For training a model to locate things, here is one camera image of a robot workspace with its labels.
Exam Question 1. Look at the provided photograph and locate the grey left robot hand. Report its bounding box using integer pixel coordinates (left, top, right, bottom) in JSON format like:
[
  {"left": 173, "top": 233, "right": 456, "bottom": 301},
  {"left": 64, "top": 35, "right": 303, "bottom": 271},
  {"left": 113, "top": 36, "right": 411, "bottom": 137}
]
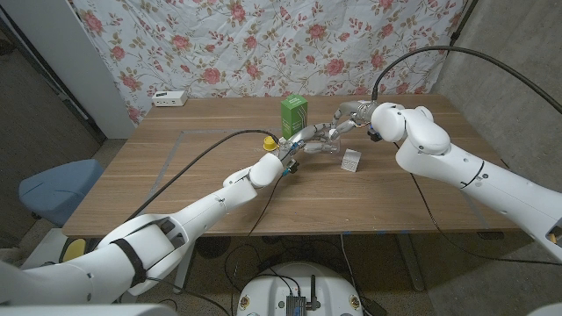
[{"left": 275, "top": 122, "right": 338, "bottom": 171}]

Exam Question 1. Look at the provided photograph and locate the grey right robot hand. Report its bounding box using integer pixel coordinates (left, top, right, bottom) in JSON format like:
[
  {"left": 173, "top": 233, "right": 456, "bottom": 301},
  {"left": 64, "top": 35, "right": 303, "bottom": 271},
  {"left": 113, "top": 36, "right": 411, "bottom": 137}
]
[{"left": 328, "top": 99, "right": 378, "bottom": 141}]

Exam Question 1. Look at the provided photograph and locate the clear white-capped medicine bottle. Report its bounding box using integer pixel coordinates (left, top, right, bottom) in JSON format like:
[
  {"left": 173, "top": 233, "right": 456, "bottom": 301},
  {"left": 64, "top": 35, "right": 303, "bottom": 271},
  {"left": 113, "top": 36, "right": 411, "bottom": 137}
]
[{"left": 324, "top": 131, "right": 342, "bottom": 154}]

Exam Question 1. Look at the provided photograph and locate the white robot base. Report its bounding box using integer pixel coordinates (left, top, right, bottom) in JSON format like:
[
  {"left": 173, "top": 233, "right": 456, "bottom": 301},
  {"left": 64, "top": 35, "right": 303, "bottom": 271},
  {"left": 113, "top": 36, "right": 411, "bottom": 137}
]
[{"left": 235, "top": 262, "right": 364, "bottom": 316}]

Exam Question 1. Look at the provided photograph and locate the green straw box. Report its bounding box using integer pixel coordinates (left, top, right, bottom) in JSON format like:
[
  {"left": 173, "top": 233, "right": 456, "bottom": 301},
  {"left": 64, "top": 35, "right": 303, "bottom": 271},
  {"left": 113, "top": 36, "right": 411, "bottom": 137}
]
[{"left": 280, "top": 94, "right": 309, "bottom": 140}]

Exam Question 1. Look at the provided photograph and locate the white perforated cube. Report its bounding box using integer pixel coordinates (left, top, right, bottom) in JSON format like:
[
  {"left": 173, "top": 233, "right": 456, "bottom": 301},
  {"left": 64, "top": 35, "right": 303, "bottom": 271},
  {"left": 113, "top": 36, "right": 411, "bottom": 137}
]
[{"left": 341, "top": 148, "right": 363, "bottom": 173}]

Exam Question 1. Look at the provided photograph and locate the white power adapter box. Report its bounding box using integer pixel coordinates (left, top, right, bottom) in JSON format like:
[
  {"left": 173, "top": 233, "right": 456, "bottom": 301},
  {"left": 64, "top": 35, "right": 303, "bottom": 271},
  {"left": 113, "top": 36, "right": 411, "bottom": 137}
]
[{"left": 151, "top": 90, "right": 189, "bottom": 108}]

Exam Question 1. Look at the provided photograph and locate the floral backdrop cloth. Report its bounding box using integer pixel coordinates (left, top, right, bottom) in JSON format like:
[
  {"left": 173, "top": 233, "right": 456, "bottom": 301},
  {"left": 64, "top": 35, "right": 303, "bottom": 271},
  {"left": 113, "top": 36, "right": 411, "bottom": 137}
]
[{"left": 69, "top": 0, "right": 469, "bottom": 126}]

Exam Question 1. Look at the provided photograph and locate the black stand pole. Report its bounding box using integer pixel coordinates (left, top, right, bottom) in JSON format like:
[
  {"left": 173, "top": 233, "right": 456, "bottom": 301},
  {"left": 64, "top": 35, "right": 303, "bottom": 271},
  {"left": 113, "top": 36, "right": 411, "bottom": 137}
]
[{"left": 447, "top": 0, "right": 479, "bottom": 43}]

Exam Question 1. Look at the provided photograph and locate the dark round floor fan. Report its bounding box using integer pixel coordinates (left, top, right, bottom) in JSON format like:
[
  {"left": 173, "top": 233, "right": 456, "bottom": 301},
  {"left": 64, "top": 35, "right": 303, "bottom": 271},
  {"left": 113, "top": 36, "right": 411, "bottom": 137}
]
[{"left": 196, "top": 236, "right": 233, "bottom": 260}]

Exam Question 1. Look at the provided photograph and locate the black antenna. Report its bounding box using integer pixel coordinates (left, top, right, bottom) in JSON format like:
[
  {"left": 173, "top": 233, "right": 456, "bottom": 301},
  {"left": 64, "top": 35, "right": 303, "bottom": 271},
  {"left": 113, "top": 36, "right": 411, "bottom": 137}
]
[{"left": 306, "top": 275, "right": 321, "bottom": 312}]

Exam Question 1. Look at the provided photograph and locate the white table leg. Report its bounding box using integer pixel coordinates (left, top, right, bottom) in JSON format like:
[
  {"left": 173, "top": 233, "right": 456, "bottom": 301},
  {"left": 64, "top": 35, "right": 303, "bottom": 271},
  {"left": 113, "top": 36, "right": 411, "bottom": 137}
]
[
  {"left": 394, "top": 232, "right": 426, "bottom": 293},
  {"left": 172, "top": 249, "right": 198, "bottom": 295}
]

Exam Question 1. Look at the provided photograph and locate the grey computer module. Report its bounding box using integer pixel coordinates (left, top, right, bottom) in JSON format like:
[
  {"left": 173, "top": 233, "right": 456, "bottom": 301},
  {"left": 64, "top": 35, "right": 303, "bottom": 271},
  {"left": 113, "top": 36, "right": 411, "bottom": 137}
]
[{"left": 285, "top": 294, "right": 307, "bottom": 316}]

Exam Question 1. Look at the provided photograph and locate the black power brick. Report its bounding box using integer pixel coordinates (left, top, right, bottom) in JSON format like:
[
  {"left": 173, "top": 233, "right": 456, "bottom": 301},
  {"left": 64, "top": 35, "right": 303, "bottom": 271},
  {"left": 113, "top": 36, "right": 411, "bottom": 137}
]
[{"left": 359, "top": 296, "right": 390, "bottom": 316}]

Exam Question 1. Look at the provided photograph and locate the white door panel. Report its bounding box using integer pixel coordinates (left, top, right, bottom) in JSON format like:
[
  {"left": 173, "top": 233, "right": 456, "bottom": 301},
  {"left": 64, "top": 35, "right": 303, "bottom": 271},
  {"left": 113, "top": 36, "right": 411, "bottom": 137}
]
[{"left": 0, "top": 0, "right": 137, "bottom": 140}]

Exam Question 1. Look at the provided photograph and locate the blue padded stool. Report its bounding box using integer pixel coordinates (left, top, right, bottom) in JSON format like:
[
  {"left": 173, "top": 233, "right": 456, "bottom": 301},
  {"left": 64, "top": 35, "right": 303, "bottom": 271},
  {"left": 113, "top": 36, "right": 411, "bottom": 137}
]
[{"left": 18, "top": 158, "right": 105, "bottom": 228}]

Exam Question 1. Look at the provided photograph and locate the white robot torso shell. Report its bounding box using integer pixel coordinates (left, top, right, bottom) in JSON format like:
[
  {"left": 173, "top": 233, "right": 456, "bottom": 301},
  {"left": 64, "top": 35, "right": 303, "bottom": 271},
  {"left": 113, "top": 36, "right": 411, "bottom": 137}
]
[{"left": 0, "top": 303, "right": 179, "bottom": 316}]

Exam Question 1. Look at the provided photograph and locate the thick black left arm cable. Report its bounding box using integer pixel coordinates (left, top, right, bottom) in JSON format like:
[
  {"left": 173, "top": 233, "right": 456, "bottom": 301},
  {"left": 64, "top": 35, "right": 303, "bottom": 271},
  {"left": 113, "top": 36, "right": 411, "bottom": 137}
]
[{"left": 125, "top": 128, "right": 281, "bottom": 225}]

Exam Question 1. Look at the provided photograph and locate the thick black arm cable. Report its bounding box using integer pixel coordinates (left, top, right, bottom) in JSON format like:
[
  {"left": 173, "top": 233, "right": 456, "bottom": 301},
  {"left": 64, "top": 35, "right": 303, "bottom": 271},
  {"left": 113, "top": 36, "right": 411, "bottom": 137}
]
[
  {"left": 371, "top": 45, "right": 562, "bottom": 115},
  {"left": 125, "top": 128, "right": 281, "bottom": 225}
]

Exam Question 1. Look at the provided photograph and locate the thin black left wrist cable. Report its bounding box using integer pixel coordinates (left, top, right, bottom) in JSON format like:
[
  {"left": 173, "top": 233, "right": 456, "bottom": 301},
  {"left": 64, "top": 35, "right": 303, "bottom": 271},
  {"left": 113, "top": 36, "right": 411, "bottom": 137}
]
[{"left": 248, "top": 174, "right": 285, "bottom": 238}]

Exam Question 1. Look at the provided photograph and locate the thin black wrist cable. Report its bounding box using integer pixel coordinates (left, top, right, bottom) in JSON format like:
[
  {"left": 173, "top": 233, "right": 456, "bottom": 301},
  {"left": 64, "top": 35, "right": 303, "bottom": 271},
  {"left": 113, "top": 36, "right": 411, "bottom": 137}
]
[
  {"left": 248, "top": 174, "right": 285, "bottom": 238},
  {"left": 408, "top": 172, "right": 562, "bottom": 267}
]

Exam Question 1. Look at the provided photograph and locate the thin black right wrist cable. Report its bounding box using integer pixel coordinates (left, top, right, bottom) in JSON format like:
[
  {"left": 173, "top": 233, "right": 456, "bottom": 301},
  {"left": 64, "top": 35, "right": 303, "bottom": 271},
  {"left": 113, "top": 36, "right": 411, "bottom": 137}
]
[{"left": 408, "top": 172, "right": 562, "bottom": 267}]

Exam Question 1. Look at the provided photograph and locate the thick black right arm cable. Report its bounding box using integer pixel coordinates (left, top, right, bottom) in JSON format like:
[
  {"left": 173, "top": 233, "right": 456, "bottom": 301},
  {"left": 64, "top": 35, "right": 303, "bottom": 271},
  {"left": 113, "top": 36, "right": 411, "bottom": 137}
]
[{"left": 371, "top": 45, "right": 562, "bottom": 115}]

